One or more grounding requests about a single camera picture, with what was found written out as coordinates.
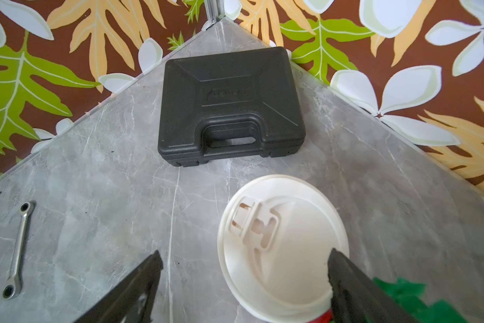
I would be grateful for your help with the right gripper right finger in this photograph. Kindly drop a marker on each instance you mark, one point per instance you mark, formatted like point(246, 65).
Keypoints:
point(356, 298)

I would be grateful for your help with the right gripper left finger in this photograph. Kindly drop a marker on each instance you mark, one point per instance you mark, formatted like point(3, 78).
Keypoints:
point(132, 300)

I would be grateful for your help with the green wrapped straws bundle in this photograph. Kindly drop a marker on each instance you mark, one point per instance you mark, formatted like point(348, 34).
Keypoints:
point(408, 295)

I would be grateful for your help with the red cup white lid back-left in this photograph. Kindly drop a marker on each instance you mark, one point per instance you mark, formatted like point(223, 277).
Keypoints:
point(274, 241)

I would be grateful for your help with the small wrench left side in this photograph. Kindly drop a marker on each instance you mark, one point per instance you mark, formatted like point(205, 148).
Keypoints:
point(13, 284)

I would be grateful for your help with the black plastic tool case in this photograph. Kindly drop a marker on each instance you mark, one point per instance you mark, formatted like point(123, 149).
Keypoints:
point(228, 105)

